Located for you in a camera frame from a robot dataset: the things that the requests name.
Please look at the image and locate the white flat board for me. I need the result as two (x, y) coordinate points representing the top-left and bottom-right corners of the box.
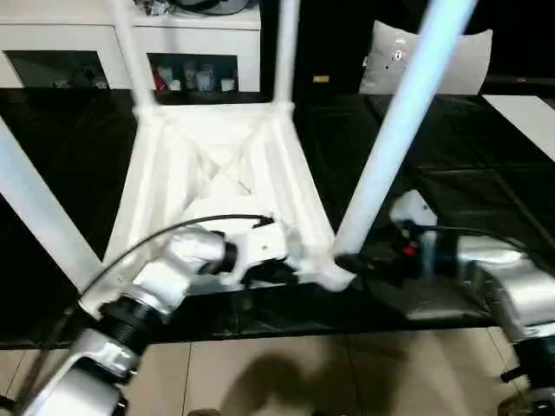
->
(481, 94), (555, 164)

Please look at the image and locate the grey bag with black strap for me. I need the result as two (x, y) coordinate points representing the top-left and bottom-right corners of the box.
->
(173, 0), (249, 15)

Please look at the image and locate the crumpled patterned bag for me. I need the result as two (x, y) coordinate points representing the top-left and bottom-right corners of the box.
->
(133, 0), (173, 17)

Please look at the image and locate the grey pillow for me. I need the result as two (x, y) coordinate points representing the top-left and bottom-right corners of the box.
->
(358, 20), (494, 96)

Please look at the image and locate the white plastic table top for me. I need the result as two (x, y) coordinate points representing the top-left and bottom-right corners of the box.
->
(80, 101), (355, 318)

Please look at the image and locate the black cabinet with gold label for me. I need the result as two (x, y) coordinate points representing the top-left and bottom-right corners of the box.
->
(258, 0), (379, 99)

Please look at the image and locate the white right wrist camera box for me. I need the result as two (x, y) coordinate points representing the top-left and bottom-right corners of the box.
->
(388, 190), (437, 279)

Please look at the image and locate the white sideboard with glass doors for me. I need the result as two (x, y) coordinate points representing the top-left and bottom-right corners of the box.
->
(0, 0), (262, 94)

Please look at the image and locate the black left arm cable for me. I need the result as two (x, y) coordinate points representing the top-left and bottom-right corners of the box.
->
(25, 214), (276, 391)

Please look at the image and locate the black mat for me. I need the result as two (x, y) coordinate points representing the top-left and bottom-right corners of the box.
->
(0, 88), (555, 348)

